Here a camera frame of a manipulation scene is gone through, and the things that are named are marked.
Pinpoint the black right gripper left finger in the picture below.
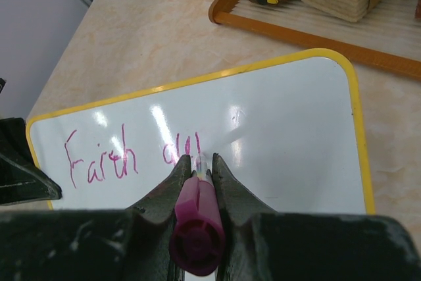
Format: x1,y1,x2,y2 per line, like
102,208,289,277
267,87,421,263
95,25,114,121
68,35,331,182
1,155,191,280

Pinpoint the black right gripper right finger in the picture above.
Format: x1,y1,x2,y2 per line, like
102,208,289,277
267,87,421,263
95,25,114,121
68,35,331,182
212,154,420,280

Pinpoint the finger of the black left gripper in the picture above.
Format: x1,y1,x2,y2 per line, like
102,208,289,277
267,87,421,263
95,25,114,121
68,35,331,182
1,118,62,205

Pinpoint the magenta marker cap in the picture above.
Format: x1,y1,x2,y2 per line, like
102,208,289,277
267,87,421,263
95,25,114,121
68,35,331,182
169,176,226,276

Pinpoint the yellow framed whiteboard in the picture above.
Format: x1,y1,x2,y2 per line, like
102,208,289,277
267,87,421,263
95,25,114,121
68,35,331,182
26,49,375,214

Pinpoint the orange wooden shelf rack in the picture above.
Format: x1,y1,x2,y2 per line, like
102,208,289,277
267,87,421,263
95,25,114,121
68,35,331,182
209,0,420,80

